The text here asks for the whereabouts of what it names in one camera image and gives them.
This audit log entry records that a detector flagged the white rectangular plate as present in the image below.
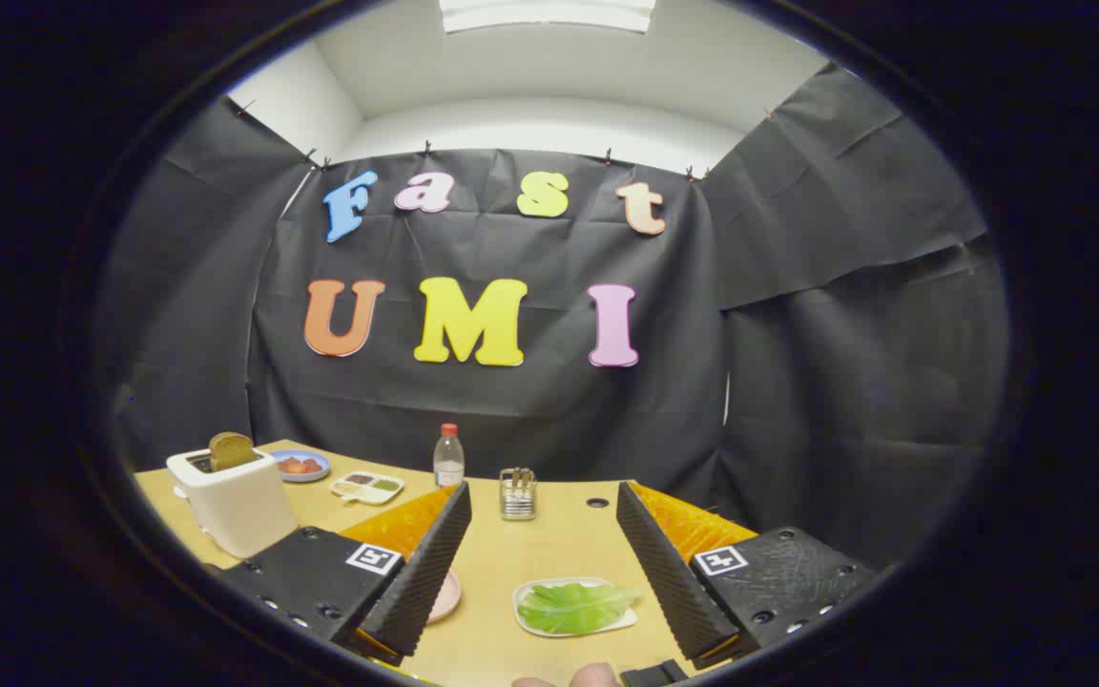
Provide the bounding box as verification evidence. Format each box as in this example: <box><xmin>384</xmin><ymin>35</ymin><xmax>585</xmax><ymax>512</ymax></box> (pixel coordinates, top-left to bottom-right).
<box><xmin>512</xmin><ymin>577</ymin><xmax>638</xmax><ymax>638</ymax></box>

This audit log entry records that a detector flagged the brown bread slice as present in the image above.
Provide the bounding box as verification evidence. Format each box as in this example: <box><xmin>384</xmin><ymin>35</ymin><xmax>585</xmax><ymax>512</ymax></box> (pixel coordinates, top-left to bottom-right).
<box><xmin>209</xmin><ymin>431</ymin><xmax>256</xmax><ymax>472</ymax></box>

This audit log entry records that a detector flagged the ceiling light panel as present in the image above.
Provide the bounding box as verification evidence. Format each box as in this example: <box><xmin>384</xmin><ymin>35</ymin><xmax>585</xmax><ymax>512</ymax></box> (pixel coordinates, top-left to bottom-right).
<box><xmin>438</xmin><ymin>0</ymin><xmax>657</xmax><ymax>34</ymax></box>

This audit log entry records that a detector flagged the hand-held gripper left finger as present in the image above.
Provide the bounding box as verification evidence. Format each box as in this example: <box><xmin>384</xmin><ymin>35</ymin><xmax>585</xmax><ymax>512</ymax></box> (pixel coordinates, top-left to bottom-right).
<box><xmin>209</xmin><ymin>480</ymin><xmax>473</xmax><ymax>667</ymax></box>

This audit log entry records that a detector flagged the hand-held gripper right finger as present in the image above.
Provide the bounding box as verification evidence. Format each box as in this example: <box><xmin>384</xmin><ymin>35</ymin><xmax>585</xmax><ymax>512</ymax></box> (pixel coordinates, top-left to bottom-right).
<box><xmin>615</xmin><ymin>480</ymin><xmax>880</xmax><ymax>669</ymax></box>

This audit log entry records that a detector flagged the blue round plate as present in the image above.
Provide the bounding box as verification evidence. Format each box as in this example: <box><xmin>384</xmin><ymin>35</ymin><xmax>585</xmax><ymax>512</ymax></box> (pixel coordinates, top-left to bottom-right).
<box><xmin>270</xmin><ymin>449</ymin><xmax>331</xmax><ymax>483</ymax></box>

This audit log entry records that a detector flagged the clear water bottle red cap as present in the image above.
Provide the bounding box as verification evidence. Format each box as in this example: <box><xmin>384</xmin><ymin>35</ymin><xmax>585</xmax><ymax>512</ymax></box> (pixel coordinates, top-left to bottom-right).
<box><xmin>433</xmin><ymin>423</ymin><xmax>466</xmax><ymax>489</ymax></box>

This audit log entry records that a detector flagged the white divided sauce dish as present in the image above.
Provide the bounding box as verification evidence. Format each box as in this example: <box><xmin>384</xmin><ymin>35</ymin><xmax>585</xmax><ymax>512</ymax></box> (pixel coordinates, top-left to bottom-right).
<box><xmin>329</xmin><ymin>470</ymin><xmax>405</xmax><ymax>506</ymax></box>

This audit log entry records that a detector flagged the wire mesh utensil holder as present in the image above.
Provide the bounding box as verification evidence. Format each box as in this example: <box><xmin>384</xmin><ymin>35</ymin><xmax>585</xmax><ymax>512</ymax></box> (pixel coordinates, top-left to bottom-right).
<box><xmin>499</xmin><ymin>467</ymin><xmax>538</xmax><ymax>521</ymax></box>

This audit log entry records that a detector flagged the pink round plate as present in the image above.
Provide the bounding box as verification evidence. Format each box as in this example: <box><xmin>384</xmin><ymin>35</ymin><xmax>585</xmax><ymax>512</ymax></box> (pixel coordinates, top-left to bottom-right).
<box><xmin>425</xmin><ymin>570</ymin><xmax>463</xmax><ymax>625</ymax></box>

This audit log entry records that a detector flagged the green lettuce leaf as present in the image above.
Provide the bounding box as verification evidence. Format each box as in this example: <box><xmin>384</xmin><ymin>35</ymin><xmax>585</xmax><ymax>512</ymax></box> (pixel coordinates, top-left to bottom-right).
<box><xmin>518</xmin><ymin>583</ymin><xmax>643</xmax><ymax>635</ymax></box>

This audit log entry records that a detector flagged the white toaster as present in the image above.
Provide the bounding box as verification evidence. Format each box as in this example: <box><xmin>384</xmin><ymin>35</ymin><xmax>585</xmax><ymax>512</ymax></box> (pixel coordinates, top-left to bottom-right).
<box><xmin>166</xmin><ymin>447</ymin><xmax>301</xmax><ymax>559</ymax></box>

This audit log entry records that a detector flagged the black backdrop cloth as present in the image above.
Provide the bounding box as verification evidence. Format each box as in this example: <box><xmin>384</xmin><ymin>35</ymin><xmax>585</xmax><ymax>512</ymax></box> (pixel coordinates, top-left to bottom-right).
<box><xmin>96</xmin><ymin>62</ymin><xmax>1008</xmax><ymax>573</ymax></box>

